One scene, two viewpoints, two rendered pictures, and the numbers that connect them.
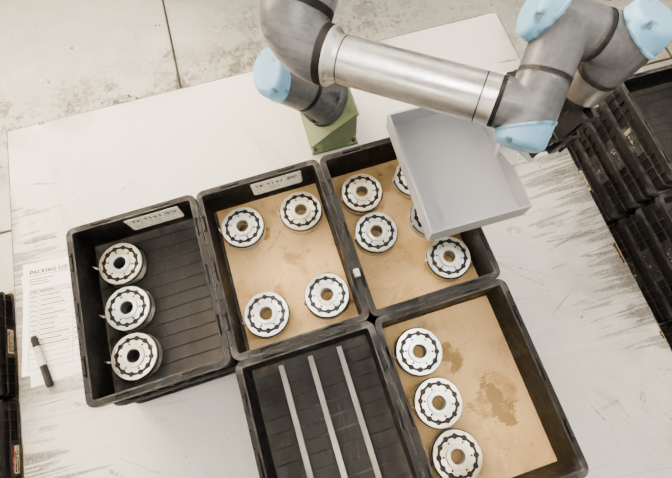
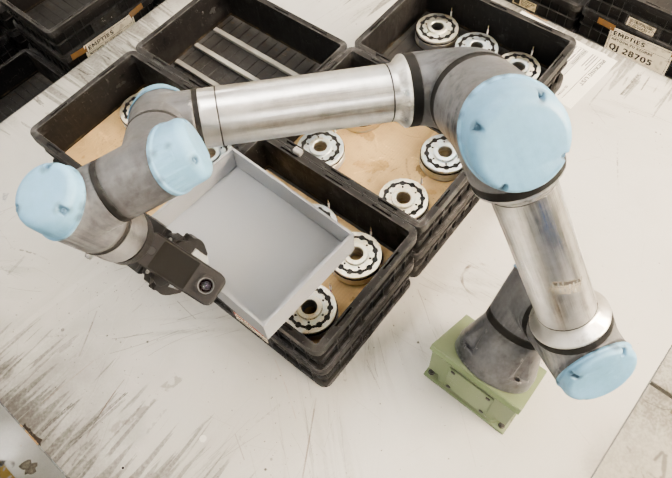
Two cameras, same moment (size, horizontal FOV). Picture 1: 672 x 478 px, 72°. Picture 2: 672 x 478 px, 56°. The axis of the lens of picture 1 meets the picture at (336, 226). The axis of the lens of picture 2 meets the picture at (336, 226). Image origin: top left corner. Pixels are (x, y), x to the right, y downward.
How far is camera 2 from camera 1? 1.00 m
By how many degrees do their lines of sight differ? 48
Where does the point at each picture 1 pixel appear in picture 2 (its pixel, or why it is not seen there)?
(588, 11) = (125, 149)
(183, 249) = not seen: hidden behind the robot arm
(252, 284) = (395, 127)
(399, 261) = not seen: hidden behind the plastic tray
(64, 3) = not seen: outside the picture
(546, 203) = (142, 446)
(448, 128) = (280, 286)
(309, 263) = (359, 171)
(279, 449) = (283, 50)
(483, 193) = (203, 236)
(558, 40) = (150, 123)
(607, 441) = (14, 234)
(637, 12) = (67, 170)
